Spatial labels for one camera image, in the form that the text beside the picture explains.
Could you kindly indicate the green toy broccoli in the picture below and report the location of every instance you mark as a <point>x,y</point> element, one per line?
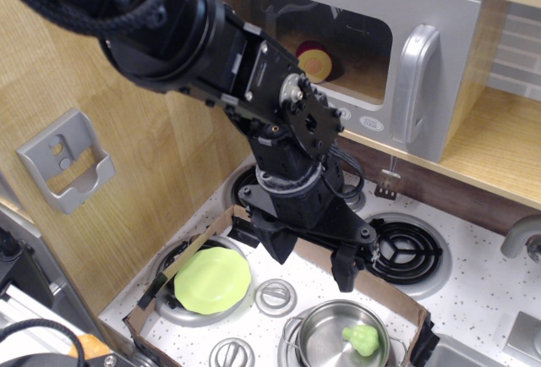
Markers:
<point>364,339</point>

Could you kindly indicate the small hanging metal spatula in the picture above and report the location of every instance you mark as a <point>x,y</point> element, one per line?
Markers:
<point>388,181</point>

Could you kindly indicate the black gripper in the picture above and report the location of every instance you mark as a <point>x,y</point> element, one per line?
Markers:
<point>306,200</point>

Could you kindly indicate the stainless steel pot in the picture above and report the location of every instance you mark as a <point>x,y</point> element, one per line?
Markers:
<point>322,336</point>

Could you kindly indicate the grey wall holder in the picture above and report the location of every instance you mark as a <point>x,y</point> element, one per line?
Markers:
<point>56,149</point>

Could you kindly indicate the grey burner front left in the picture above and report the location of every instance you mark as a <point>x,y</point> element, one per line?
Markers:
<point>170,309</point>

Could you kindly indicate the grey toy faucet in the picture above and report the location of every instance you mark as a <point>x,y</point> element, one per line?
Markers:
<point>525,233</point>

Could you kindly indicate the grey stove knob upper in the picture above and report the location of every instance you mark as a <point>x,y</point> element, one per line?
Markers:
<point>276,298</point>

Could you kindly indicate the steel sink basin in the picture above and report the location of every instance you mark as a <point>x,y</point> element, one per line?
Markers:
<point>522,345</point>

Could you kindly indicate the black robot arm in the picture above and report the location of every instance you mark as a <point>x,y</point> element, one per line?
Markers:
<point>203,49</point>

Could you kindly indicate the grey stove knob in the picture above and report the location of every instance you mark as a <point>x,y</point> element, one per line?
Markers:
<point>276,298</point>
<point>232,352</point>

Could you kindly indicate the yellow red toy food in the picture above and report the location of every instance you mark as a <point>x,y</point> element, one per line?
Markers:
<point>315,61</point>

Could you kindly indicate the grey toy microwave door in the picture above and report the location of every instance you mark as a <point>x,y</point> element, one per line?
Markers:
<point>397,66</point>

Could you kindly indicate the black coil burner right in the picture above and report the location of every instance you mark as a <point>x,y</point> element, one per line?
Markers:
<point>413,255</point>

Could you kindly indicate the grey stove knob lower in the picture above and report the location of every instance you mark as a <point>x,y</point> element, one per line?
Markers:
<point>232,352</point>

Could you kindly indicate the light green plastic plate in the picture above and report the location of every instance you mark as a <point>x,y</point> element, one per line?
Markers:
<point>212,281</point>

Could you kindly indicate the wooden shelf unit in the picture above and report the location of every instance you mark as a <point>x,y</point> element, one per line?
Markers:
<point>497,147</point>

